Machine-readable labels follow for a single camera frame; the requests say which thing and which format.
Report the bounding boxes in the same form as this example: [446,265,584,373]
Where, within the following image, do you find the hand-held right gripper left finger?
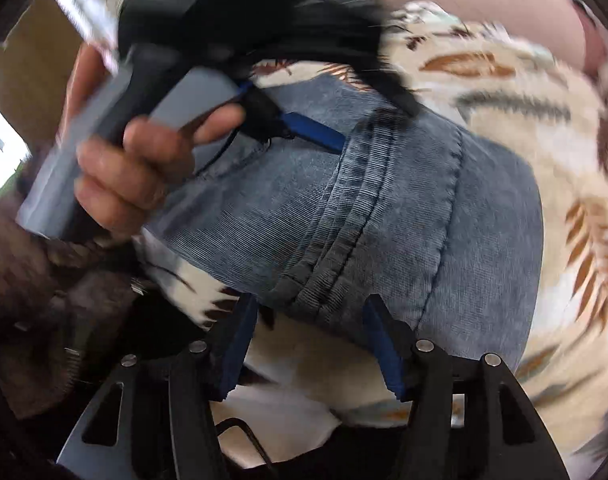
[58,294,259,480]

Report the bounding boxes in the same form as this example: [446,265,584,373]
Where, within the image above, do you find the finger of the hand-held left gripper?
[236,84,347,155]
[284,35,422,117]

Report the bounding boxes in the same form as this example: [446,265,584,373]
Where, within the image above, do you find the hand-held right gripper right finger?
[362,294,570,480]

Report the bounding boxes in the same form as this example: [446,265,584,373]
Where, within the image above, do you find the blue denim pants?
[141,72,544,373]

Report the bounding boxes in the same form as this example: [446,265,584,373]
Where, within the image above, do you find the person's left forearm brown sleeve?
[0,195,145,421]

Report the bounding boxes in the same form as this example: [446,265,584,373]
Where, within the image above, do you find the person's left hand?
[64,42,247,243]

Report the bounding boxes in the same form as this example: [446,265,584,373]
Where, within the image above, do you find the leaf print fleece blanket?
[131,0,608,471]

